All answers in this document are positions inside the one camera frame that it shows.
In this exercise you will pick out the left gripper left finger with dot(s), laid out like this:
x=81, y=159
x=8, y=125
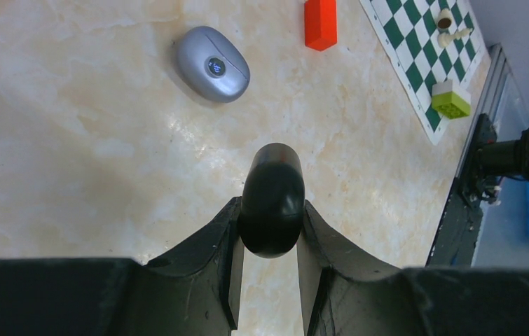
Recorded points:
x=191, y=289

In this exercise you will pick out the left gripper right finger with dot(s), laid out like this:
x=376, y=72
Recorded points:
x=346, y=291

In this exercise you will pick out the black earbud charging case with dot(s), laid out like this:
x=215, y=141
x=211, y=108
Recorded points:
x=273, y=202

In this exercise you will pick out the purple grey earbud charging case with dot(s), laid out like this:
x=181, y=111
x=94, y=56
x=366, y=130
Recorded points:
x=211, y=65

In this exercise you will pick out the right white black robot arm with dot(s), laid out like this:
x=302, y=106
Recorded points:
x=505, y=158

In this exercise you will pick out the lime green white brick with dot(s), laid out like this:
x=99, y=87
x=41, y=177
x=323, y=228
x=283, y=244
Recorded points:
x=451, y=100

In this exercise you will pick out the green white chessboard mat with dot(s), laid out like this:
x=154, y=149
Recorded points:
x=409, y=34

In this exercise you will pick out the cream chess piece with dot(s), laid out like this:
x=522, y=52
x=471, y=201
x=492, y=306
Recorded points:
x=444, y=39

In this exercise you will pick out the red block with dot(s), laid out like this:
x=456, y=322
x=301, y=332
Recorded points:
x=320, y=24

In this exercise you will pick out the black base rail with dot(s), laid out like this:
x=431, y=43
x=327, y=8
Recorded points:
x=458, y=229

